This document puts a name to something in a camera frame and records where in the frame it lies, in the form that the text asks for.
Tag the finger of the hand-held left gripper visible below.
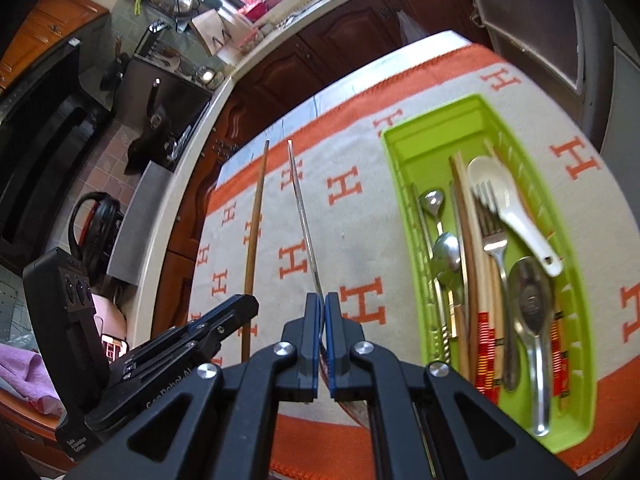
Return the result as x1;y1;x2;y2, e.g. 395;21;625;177
134;295;252;357
121;299;261;377

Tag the black stove guard panel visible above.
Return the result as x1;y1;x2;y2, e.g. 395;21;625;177
122;55;213;173

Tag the steel soup spoon channel handle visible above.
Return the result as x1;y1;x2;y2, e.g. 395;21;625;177
510;256;556;437

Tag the orange wooden wall cabinet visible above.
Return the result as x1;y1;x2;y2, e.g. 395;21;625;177
0;0;108;86

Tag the small long-handled steel spoon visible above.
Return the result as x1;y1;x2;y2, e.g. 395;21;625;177
419;189;447;241

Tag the black pan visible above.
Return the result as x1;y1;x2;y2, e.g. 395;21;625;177
100;55;124;92

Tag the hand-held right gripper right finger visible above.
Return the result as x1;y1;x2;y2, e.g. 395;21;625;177
324;291;577;480

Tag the brown wooden chopstick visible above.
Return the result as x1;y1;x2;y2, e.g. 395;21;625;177
449;152;478;378
241;140;271;362

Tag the orange and white printed blanket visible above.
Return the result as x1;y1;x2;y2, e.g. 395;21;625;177
187;42;640;476

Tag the green plastic utensil tray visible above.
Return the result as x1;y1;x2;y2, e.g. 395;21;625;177
381;94;596;453

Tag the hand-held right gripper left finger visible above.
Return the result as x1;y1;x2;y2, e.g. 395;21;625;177
62;293;327;480

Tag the black range hood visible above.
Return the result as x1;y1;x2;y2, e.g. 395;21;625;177
0;35;113;261

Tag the steel tablespoon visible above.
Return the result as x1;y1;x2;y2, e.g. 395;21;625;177
431;232;463;341

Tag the white plastic bag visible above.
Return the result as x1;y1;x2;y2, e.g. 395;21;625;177
395;7;426;43

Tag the red plastic basin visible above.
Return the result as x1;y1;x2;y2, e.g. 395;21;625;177
240;0;286;22

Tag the beige cutting board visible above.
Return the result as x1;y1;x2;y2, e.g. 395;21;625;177
192;10;251;56

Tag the grey refrigerator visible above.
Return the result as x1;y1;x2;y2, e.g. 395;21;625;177
575;0;640;161

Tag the stainless steel panel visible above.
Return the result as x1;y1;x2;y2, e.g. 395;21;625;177
106;159;175;286

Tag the pink cloth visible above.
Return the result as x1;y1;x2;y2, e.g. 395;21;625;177
0;342;68;416

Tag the steel fork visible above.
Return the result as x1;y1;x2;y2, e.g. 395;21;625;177
472;180;518;393

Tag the white ceramic soup spoon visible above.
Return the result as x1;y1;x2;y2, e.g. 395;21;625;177
467;156;563;278

